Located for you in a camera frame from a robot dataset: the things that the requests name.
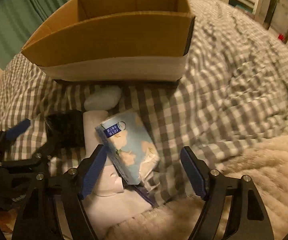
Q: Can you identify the pale blue oval soap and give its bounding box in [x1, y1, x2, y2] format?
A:
[84, 86, 122, 111]

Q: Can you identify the green curtain left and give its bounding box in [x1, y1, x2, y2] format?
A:
[0, 0, 68, 70]

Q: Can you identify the blue tissue pack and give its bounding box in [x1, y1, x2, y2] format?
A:
[95, 111, 160, 185]

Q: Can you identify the white purple tube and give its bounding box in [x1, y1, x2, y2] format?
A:
[131, 184, 158, 207]

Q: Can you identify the grey checked duvet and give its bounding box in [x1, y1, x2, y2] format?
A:
[0, 0, 288, 204]

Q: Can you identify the brown cardboard box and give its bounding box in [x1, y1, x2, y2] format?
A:
[22, 0, 194, 82]

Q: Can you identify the grey sock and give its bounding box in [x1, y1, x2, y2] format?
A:
[82, 190, 152, 239]

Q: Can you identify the white plastic bottle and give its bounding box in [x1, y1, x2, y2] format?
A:
[81, 110, 124, 197]

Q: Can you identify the cream fluffy blanket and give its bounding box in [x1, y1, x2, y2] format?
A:
[104, 134, 288, 240]

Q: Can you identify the red fire extinguisher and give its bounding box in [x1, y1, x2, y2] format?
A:
[278, 34, 285, 41]

